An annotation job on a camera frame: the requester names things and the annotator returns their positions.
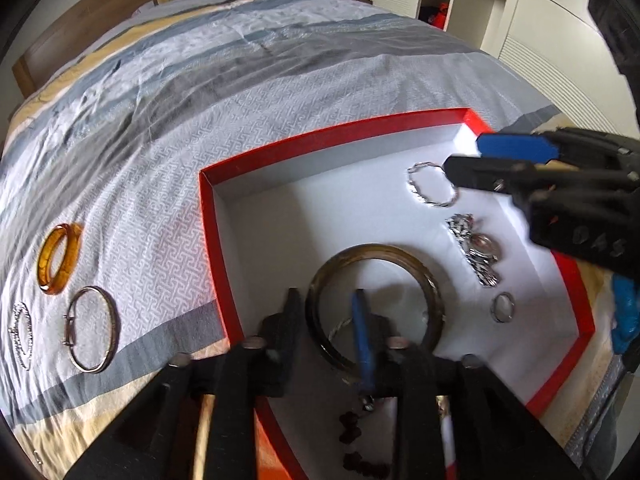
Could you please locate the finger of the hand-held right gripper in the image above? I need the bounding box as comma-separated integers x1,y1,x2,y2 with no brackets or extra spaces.
475,128,626,166
444,156,551,201

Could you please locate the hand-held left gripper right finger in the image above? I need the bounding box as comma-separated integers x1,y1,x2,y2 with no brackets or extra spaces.
350,289,586,480

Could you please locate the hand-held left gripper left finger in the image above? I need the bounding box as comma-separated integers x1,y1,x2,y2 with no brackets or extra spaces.
65,287,306,480

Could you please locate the small thin silver bracelet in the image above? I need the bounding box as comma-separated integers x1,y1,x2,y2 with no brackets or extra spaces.
327,314,357,343

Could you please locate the silver chain bracelet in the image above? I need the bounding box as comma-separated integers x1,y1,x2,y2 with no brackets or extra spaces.
407,161,457,207

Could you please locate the dark brown bangle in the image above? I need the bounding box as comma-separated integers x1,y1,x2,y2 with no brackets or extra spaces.
306,245,446,373

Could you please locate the silver wristwatch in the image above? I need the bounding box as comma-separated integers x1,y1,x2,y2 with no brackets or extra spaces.
445,213,502,288

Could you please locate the dark red beaded bracelet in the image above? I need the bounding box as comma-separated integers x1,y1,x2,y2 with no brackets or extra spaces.
339,395,392,480

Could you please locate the red shallow box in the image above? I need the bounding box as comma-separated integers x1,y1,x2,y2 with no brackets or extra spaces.
199,108,596,480

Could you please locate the silver ring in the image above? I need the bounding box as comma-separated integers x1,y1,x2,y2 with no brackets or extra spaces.
492,292,516,322

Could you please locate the person's right hand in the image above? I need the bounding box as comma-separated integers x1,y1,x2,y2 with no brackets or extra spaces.
611,277,640,357

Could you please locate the white wardrobe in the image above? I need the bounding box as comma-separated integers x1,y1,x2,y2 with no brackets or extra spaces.
415,0,640,136

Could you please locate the silver hinged bangle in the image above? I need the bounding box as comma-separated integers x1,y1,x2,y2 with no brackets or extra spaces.
62,286,120,373

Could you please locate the person's grey-blue clothing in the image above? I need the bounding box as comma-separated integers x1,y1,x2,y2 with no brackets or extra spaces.
565,350,640,480

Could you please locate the amber bangle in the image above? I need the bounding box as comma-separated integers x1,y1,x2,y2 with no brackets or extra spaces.
37,223,83,296

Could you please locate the striped blue yellow blanket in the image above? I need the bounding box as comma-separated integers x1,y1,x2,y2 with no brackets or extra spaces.
0,0,561,480

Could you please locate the wooden headboard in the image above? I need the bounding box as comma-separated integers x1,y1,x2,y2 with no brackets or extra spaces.
12,0,281,96

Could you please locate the clear crystal bead bracelet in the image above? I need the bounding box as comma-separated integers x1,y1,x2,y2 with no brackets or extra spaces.
10,302,33,371

